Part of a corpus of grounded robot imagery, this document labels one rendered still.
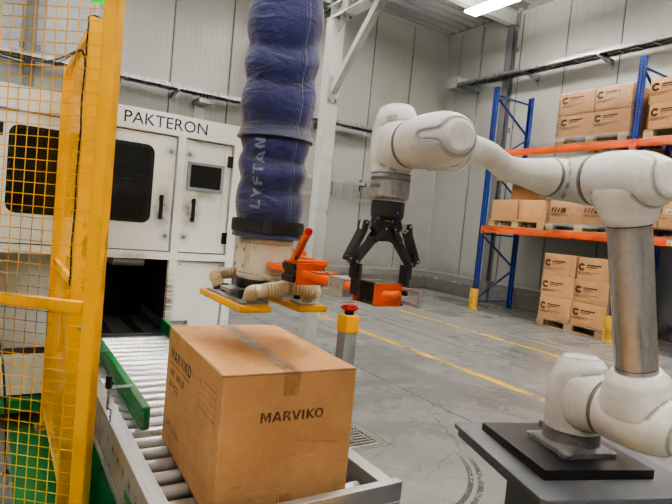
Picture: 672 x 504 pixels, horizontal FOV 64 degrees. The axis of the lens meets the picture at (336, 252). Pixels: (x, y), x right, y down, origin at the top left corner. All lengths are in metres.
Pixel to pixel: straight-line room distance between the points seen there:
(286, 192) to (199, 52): 9.29
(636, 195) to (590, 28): 10.46
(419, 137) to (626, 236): 0.62
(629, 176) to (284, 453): 1.11
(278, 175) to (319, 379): 0.60
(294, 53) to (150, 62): 8.92
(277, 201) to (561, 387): 0.97
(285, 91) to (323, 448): 1.04
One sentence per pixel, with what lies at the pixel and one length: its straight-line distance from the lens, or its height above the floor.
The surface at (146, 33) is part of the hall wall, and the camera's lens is 10.65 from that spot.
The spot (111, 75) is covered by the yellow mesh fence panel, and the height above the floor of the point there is 1.77.
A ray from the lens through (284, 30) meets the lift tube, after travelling 1.69.
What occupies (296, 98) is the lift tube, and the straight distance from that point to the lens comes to 1.65.
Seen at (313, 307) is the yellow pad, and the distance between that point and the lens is 1.64.
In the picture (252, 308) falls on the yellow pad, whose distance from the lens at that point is 1.54.
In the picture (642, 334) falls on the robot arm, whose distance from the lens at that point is 1.51.
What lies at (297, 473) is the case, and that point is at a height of 0.66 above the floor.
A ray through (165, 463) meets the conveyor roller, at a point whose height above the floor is 0.54.
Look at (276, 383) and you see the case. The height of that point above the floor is 0.92.
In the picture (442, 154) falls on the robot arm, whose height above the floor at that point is 1.50.
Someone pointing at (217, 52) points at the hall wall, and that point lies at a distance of 10.97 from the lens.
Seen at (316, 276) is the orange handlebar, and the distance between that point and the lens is 1.38.
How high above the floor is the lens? 1.35
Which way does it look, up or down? 3 degrees down
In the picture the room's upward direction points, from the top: 5 degrees clockwise
